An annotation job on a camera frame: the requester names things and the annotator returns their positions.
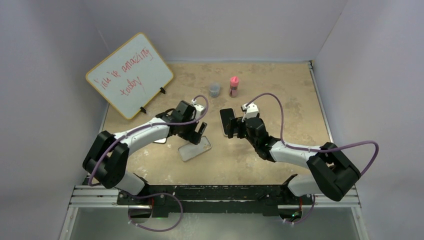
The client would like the aluminium table edge rail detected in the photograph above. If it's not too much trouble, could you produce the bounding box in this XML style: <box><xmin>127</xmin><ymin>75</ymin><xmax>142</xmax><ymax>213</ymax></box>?
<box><xmin>307</xmin><ymin>60</ymin><xmax>334</xmax><ymax>143</ymax></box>

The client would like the phone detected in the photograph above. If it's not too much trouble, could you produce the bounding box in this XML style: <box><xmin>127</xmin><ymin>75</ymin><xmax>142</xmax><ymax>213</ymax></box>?
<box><xmin>219</xmin><ymin>108</ymin><xmax>236</xmax><ymax>137</ymax></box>
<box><xmin>154</xmin><ymin>137</ymin><xmax>167</xmax><ymax>144</ymax></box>

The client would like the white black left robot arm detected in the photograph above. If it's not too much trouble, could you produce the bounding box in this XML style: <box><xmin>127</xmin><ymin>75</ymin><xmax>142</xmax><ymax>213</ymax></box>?
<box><xmin>82</xmin><ymin>100</ymin><xmax>208</xmax><ymax>205</ymax></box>

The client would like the clear plastic cup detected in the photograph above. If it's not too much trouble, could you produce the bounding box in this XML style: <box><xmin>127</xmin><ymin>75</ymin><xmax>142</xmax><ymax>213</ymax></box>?
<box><xmin>208</xmin><ymin>82</ymin><xmax>221</xmax><ymax>98</ymax></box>

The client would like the yellow framed whiteboard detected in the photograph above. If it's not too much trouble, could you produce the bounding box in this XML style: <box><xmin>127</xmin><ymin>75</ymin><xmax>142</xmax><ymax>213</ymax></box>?
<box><xmin>85</xmin><ymin>32</ymin><xmax>174</xmax><ymax>120</ymax></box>

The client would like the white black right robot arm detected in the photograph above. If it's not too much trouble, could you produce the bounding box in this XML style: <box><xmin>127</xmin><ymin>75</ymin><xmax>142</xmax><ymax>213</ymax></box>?
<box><xmin>226</xmin><ymin>117</ymin><xmax>362</xmax><ymax>204</ymax></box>

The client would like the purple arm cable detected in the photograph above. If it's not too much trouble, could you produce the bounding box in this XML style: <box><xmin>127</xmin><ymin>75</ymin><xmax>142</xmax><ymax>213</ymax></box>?
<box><xmin>244</xmin><ymin>92</ymin><xmax>380</xmax><ymax>176</ymax></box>
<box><xmin>86</xmin><ymin>95</ymin><xmax>210</xmax><ymax>187</ymax></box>

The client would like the white phone case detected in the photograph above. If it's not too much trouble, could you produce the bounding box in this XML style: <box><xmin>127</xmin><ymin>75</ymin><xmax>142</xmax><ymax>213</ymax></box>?
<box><xmin>178</xmin><ymin>136</ymin><xmax>212</xmax><ymax>162</ymax></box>

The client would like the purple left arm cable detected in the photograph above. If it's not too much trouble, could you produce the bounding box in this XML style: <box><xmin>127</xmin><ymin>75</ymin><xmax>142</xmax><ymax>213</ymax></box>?
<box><xmin>86</xmin><ymin>95</ymin><xmax>210</xmax><ymax>187</ymax></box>

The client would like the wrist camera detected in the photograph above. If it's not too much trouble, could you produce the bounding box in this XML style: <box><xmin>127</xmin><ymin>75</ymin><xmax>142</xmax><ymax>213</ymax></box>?
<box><xmin>241</xmin><ymin>102</ymin><xmax>260</xmax><ymax>122</ymax></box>
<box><xmin>191</xmin><ymin>99</ymin><xmax>206</xmax><ymax>120</ymax></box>

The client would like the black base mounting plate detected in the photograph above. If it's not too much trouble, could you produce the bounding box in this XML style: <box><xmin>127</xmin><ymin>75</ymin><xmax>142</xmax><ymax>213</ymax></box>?
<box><xmin>145</xmin><ymin>184</ymin><xmax>314</xmax><ymax>218</ymax></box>

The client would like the pink capped marker jar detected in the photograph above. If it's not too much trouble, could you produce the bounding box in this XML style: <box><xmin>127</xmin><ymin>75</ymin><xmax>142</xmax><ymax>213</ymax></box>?
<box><xmin>229</xmin><ymin>76</ymin><xmax>239</xmax><ymax>98</ymax></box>

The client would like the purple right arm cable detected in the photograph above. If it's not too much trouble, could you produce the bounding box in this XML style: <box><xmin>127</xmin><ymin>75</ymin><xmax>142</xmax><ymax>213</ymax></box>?
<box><xmin>244</xmin><ymin>92</ymin><xmax>380</xmax><ymax>176</ymax></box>

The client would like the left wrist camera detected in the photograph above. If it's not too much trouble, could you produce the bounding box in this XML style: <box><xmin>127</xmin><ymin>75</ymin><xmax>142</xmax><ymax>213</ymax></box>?
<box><xmin>191</xmin><ymin>99</ymin><xmax>206</xmax><ymax>120</ymax></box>

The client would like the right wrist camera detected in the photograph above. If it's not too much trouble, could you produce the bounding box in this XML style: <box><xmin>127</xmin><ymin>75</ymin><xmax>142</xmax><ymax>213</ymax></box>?
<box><xmin>241</xmin><ymin>102</ymin><xmax>260</xmax><ymax>122</ymax></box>

